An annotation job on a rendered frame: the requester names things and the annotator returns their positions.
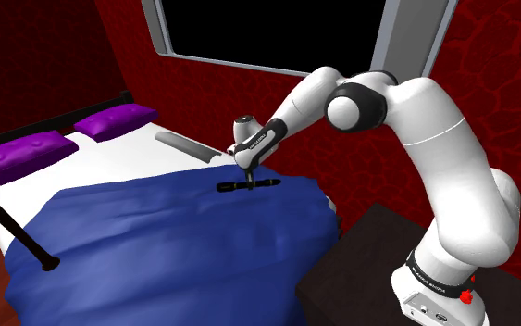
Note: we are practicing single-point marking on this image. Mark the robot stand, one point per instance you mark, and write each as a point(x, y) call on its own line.
point(359, 262)

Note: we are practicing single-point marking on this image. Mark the blue blanket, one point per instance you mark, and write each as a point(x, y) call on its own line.
point(174, 244)

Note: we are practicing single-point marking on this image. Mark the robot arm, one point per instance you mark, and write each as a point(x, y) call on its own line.
point(440, 171)

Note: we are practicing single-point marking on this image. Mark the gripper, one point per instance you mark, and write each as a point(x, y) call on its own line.
point(249, 174)

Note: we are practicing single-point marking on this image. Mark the grey knife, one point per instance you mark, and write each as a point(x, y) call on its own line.
point(183, 143)

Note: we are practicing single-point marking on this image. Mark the purple pillow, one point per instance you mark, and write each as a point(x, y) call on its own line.
point(16, 155)
point(115, 119)

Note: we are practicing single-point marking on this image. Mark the grey framed window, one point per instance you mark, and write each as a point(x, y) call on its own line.
point(278, 31)

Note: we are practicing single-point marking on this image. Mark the black pen with gold bands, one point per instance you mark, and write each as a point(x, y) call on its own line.
point(230, 186)

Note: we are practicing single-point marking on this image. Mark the bed with black frame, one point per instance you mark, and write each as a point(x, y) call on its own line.
point(120, 158)

